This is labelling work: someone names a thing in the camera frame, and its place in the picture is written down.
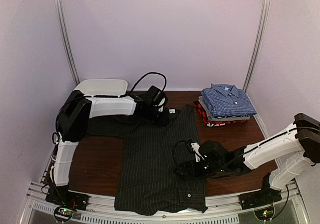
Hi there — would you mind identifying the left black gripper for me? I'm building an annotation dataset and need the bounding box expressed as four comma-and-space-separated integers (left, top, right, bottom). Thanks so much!
145, 105, 169, 127

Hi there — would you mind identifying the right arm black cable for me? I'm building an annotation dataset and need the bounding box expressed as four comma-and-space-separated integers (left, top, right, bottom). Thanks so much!
172, 123, 320, 181

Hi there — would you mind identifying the red black folded shirt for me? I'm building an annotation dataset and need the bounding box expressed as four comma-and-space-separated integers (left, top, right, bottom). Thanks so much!
193, 101, 250, 128

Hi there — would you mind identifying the grey folded shirt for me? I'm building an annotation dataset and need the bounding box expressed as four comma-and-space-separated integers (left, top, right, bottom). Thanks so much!
197, 96, 251, 122

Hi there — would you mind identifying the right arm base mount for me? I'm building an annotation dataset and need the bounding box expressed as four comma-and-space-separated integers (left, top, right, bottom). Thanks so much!
239, 173, 290, 223

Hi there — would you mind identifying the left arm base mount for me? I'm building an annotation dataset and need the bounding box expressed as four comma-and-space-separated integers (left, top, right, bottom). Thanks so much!
41, 182, 90, 224

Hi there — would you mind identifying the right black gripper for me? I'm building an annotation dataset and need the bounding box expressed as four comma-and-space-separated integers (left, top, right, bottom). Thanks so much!
174, 160, 226, 183

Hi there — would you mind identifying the aluminium frame post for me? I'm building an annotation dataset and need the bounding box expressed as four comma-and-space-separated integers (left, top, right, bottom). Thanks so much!
54, 0, 81, 86
243, 0, 272, 93

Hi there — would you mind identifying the black pinstriped long sleeve shirt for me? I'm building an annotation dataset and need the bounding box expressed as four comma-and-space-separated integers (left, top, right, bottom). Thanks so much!
87, 105, 208, 216

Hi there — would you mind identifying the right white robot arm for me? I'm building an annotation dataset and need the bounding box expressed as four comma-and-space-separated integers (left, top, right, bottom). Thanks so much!
173, 113, 320, 205

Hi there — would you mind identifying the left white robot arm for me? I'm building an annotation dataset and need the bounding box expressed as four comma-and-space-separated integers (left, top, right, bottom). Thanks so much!
50, 86, 168, 206

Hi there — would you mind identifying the blue checked folded shirt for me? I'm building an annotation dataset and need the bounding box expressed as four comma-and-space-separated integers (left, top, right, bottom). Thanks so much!
201, 84, 257, 117

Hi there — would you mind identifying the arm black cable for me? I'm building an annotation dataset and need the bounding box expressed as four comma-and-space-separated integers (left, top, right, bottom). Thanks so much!
172, 123, 320, 181
51, 71, 168, 145

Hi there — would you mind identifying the right aluminium frame post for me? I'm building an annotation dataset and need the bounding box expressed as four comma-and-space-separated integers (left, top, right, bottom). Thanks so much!
243, 0, 272, 93

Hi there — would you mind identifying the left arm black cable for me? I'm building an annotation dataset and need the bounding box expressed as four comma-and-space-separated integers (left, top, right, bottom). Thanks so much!
51, 71, 168, 145

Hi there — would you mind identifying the white plastic tub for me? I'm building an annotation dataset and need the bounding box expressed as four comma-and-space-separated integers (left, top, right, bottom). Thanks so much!
74, 79, 128, 97

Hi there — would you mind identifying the left aluminium frame post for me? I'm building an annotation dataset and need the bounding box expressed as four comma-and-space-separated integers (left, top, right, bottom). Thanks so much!
54, 0, 81, 86

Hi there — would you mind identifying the front aluminium rail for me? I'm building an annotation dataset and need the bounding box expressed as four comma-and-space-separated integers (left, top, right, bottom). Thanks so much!
24, 180, 311, 224

